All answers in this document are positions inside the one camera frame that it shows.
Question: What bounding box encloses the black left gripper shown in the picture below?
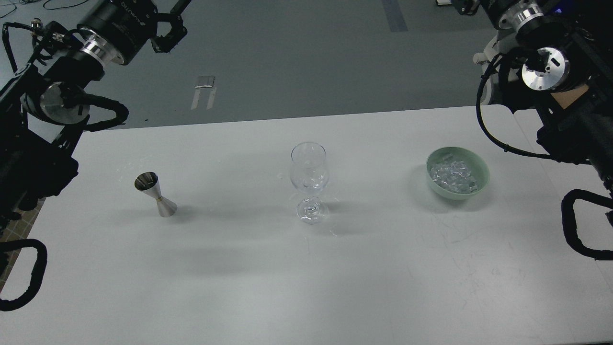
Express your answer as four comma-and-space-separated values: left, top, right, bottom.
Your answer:
77, 0, 192, 66

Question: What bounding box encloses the steel double jigger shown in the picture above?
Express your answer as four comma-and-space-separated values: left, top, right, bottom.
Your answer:
134, 171, 178, 218

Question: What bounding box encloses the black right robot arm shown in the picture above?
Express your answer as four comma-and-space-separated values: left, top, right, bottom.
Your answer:
451, 0, 613, 193

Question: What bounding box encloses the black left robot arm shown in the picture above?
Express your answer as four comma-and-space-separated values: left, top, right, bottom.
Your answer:
0, 0, 190, 230

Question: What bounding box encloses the clear wine glass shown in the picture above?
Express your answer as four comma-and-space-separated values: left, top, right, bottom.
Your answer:
290, 141, 330, 225

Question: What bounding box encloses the pile of ice cubes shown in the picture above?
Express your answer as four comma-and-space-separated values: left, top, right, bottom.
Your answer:
429, 160, 481, 195

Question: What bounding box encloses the silver floor plate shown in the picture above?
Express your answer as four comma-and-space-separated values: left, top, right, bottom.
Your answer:
190, 75, 217, 111

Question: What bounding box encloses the white office chair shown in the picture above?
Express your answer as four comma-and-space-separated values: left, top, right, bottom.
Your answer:
473, 37, 501, 105

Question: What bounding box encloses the green bowl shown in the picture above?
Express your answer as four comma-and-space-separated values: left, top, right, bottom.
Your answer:
425, 147, 490, 201

